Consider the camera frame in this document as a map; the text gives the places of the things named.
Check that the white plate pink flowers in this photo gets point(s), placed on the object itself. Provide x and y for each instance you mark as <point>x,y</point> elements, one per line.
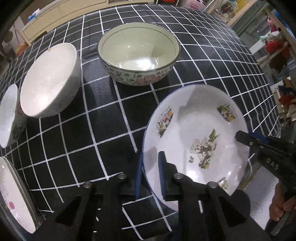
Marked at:
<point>15,198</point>

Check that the pink gift bag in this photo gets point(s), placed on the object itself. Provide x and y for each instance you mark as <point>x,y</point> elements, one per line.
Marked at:
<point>194,4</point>

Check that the light blue white bowl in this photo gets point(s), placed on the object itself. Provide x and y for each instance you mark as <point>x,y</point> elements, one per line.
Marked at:
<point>13,119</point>

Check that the black white grid tablecloth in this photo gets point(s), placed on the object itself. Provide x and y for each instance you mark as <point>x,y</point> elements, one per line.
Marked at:
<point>92,139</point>

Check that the wooden side table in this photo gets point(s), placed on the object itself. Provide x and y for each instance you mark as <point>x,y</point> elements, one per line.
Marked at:
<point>279,45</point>

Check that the white grey speckled bowl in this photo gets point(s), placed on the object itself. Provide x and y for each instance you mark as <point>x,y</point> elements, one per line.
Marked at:
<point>52,82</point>

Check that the cream floral pattern bowl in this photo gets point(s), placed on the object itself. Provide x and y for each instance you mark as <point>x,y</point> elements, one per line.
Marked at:
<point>138,54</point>

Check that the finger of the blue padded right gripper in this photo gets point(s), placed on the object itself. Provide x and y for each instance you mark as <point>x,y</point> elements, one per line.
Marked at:
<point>252,140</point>

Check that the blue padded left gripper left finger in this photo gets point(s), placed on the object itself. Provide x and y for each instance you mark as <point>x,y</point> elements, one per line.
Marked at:
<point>138,174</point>

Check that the white plate bear print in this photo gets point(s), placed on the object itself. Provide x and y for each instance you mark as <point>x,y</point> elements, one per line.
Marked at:
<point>195,126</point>

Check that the person's right hand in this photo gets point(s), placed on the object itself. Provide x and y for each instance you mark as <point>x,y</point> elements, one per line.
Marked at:
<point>279,205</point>

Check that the cream wooden tv cabinet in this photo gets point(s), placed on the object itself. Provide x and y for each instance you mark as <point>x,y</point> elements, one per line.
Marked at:
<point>59,12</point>

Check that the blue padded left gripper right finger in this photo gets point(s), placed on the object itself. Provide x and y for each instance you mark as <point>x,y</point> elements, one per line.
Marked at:
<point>162,164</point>

